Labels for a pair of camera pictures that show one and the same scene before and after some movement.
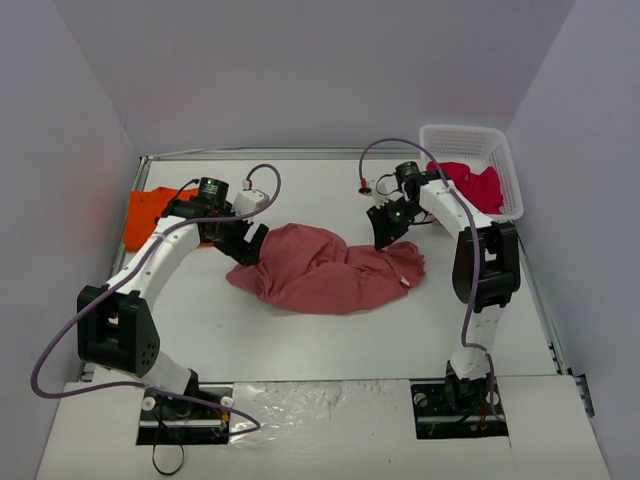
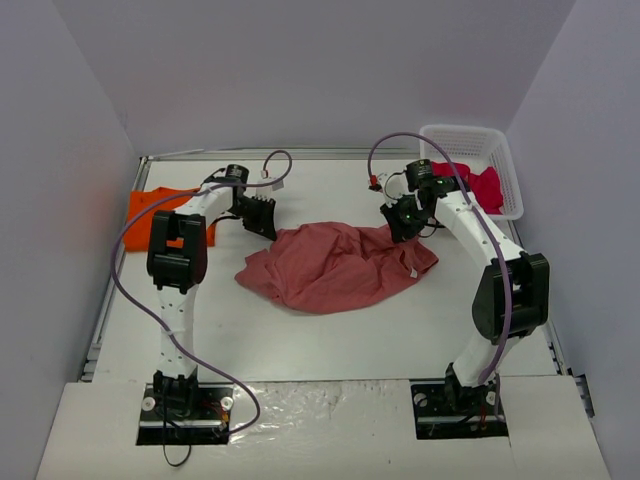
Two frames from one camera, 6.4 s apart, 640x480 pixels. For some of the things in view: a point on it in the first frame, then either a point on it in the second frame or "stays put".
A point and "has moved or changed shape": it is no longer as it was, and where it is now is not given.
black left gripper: (239, 240) to (258, 214)
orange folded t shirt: (144, 207) stays put
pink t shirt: (305, 269) has moved or changed shape
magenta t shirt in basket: (481, 191) stays put
